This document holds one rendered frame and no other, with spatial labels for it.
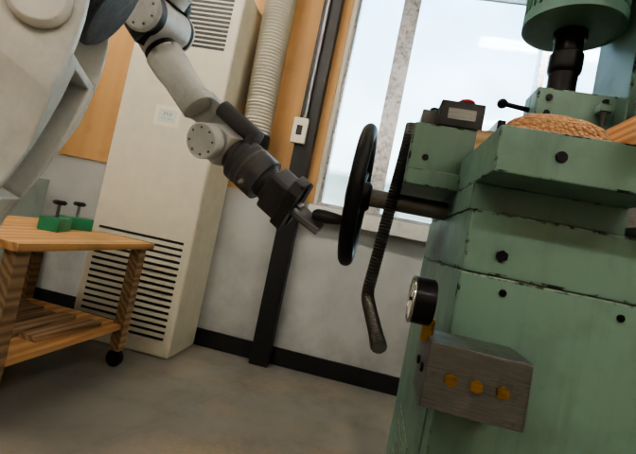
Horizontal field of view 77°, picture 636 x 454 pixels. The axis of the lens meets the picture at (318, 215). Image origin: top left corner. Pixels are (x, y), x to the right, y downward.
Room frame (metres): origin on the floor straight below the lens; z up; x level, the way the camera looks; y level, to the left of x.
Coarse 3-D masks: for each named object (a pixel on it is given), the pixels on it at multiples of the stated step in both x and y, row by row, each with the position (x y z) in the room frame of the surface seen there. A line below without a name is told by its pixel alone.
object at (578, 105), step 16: (528, 96) 0.78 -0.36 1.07; (544, 96) 0.72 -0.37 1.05; (560, 96) 0.72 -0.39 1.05; (576, 96) 0.72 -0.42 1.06; (592, 96) 0.71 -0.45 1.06; (608, 96) 0.71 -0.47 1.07; (528, 112) 0.76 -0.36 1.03; (544, 112) 0.72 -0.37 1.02; (560, 112) 0.72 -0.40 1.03; (576, 112) 0.72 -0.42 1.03; (592, 112) 0.71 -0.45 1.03; (608, 128) 0.71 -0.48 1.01
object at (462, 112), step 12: (444, 108) 0.72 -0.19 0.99; (456, 108) 0.72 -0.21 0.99; (468, 108) 0.72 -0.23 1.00; (480, 108) 0.72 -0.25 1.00; (420, 120) 0.78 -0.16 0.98; (432, 120) 0.77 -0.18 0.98; (444, 120) 0.72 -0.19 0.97; (456, 120) 0.72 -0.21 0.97; (468, 120) 0.72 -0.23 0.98; (480, 120) 0.71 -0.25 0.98
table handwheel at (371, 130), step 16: (368, 128) 0.72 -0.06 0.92; (368, 144) 0.69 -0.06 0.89; (368, 160) 0.68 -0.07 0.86; (352, 176) 0.67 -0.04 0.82; (368, 176) 0.89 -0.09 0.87; (352, 192) 0.66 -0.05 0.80; (368, 192) 0.77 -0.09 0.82; (384, 192) 0.79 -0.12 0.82; (352, 208) 0.67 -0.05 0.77; (368, 208) 0.81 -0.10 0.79; (400, 208) 0.78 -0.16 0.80; (416, 208) 0.77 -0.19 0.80; (432, 208) 0.77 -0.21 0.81; (448, 208) 0.76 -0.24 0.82; (352, 224) 0.68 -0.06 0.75; (352, 240) 0.70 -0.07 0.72; (352, 256) 0.81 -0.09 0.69
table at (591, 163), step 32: (512, 128) 0.49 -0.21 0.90; (480, 160) 0.57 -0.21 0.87; (512, 160) 0.49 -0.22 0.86; (544, 160) 0.48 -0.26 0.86; (576, 160) 0.48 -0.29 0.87; (608, 160) 0.47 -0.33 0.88; (416, 192) 0.81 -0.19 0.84; (448, 192) 0.73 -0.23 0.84; (544, 192) 0.56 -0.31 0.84; (576, 192) 0.52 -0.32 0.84; (608, 192) 0.48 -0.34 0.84
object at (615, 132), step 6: (630, 120) 0.49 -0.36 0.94; (618, 126) 0.51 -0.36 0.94; (624, 126) 0.50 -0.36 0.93; (630, 126) 0.49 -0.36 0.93; (612, 132) 0.52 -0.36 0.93; (618, 132) 0.51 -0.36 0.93; (624, 132) 0.50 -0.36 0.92; (630, 132) 0.48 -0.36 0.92; (612, 138) 0.52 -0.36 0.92; (618, 138) 0.51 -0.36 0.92; (624, 138) 0.50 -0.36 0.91; (630, 138) 0.48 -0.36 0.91
